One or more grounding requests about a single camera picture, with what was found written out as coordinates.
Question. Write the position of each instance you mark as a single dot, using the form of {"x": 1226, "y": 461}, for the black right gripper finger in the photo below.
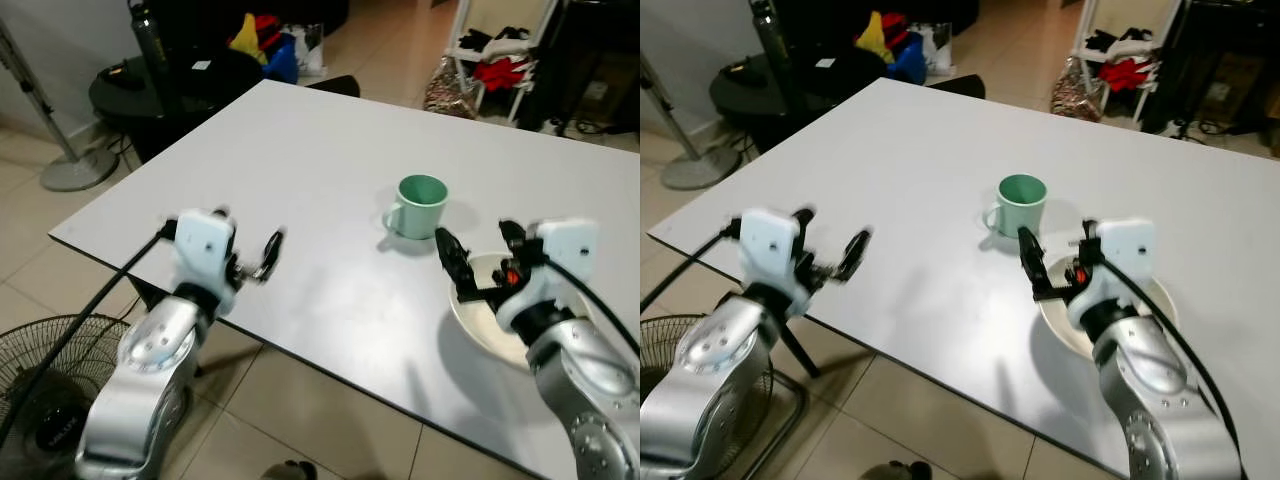
{"x": 1089, "y": 234}
{"x": 451, "y": 260}
{"x": 1031, "y": 258}
{"x": 512, "y": 236}

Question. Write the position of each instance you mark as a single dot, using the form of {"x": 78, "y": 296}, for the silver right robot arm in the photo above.
{"x": 585, "y": 400}
{"x": 1155, "y": 400}

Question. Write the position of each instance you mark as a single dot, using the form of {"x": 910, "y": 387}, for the green ceramic mug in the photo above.
{"x": 1022, "y": 210}
{"x": 420, "y": 212}

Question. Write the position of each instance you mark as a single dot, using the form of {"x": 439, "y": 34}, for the cream shallow bowl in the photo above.
{"x": 490, "y": 325}
{"x": 1062, "y": 325}

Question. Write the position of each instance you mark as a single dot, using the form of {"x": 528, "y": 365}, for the black table leg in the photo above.
{"x": 800, "y": 350}

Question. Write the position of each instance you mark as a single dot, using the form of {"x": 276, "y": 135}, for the black round side table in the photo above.
{"x": 190, "y": 95}
{"x": 840, "y": 90}

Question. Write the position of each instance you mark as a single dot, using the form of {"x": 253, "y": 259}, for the patterned brown bag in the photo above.
{"x": 1075, "y": 95}
{"x": 448, "y": 92}

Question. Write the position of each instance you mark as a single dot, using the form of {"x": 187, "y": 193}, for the white paper slip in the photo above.
{"x": 825, "y": 63}
{"x": 201, "y": 65}

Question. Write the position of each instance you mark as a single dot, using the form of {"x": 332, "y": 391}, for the red cloth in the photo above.
{"x": 1125, "y": 75}
{"x": 502, "y": 73}

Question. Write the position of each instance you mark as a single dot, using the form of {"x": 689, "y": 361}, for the blue bag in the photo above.
{"x": 908, "y": 60}
{"x": 283, "y": 58}

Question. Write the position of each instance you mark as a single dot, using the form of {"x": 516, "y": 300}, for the black water bottle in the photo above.
{"x": 775, "y": 50}
{"x": 152, "y": 50}

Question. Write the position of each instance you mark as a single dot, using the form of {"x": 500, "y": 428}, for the black chair backrest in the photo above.
{"x": 335, "y": 86}
{"x": 958, "y": 86}

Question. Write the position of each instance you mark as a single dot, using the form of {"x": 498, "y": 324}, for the yellow cloth bag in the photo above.
{"x": 247, "y": 38}
{"x": 873, "y": 38}

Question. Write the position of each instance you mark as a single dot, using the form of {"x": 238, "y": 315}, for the white shelf rack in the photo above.
{"x": 525, "y": 60}
{"x": 1155, "y": 60}

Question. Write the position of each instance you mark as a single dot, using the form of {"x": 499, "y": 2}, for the white plastic bag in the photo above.
{"x": 310, "y": 48}
{"x": 938, "y": 48}

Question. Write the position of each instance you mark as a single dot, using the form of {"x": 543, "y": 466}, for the black cabinet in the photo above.
{"x": 1225, "y": 60}
{"x": 595, "y": 60}

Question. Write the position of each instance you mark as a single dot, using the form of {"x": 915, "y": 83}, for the black robot foot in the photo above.
{"x": 288, "y": 471}
{"x": 893, "y": 471}

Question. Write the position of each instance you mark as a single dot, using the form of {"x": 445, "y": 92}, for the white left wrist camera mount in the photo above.
{"x": 768, "y": 245}
{"x": 203, "y": 245}

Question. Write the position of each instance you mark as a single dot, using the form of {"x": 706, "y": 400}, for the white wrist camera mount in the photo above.
{"x": 768, "y": 245}
{"x": 203, "y": 245}
{"x": 1125, "y": 250}
{"x": 568, "y": 250}

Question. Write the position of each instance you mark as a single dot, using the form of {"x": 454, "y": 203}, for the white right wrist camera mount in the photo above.
{"x": 568, "y": 250}
{"x": 1125, "y": 250}

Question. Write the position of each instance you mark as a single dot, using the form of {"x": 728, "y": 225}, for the grey pedestal fan stand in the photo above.
{"x": 698, "y": 168}
{"x": 78, "y": 170}

